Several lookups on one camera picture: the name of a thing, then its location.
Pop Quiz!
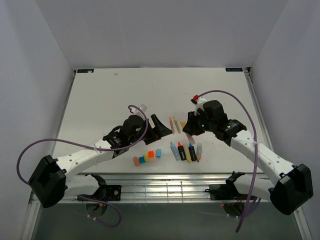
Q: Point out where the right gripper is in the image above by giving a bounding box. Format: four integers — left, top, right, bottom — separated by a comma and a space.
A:
183, 109, 216, 136

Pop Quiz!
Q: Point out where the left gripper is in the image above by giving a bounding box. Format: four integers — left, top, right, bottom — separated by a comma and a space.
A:
128, 114, 172, 145

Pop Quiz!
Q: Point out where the yellow thin highlighter pen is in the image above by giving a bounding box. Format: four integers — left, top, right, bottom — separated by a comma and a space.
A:
173, 116, 181, 134

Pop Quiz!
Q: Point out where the light blue marker cap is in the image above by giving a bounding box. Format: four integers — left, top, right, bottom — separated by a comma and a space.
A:
155, 148, 162, 158

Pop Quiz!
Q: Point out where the orange thin highlighter pen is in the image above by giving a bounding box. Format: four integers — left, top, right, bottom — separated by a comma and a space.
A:
169, 117, 175, 135

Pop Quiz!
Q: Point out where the light blue highlighter marker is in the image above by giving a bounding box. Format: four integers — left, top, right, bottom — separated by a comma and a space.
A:
170, 142, 181, 161

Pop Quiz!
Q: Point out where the yellow marker cap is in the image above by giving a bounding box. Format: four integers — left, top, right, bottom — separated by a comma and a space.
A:
143, 153, 150, 162

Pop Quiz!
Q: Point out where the yellow marker edge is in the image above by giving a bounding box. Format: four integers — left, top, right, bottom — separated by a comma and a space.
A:
183, 143, 192, 163

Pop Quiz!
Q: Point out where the peach cap clear highlighter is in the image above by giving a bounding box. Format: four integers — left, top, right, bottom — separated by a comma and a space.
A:
196, 142, 202, 162

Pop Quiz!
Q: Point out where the black marker orange cap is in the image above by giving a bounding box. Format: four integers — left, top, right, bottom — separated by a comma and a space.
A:
177, 142, 187, 161

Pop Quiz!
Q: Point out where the black marker blue cap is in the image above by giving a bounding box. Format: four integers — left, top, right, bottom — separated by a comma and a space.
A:
188, 143, 197, 162

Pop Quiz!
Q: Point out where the yellow orange highlighter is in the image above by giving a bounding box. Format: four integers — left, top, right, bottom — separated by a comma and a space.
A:
180, 121, 196, 145

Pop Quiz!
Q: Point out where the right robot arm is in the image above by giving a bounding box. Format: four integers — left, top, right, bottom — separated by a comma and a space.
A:
183, 97, 314, 215

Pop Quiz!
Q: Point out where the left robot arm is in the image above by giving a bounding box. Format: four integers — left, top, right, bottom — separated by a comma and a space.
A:
28, 114, 172, 208

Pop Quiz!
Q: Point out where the right blue corner label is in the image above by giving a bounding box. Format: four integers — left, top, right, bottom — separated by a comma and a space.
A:
225, 67, 243, 72

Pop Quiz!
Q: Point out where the blue corner label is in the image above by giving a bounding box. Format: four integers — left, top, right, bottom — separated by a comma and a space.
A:
76, 68, 94, 74
225, 67, 243, 72

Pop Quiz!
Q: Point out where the left blue corner label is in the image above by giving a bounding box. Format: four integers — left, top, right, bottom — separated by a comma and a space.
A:
76, 68, 94, 74

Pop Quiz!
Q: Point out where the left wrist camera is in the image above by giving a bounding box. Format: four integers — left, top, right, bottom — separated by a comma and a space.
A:
135, 104, 148, 116

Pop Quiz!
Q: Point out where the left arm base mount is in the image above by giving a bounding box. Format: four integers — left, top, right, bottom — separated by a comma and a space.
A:
76, 185, 122, 202

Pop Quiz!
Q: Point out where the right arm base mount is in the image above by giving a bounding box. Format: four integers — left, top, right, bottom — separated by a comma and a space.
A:
204, 184, 248, 200

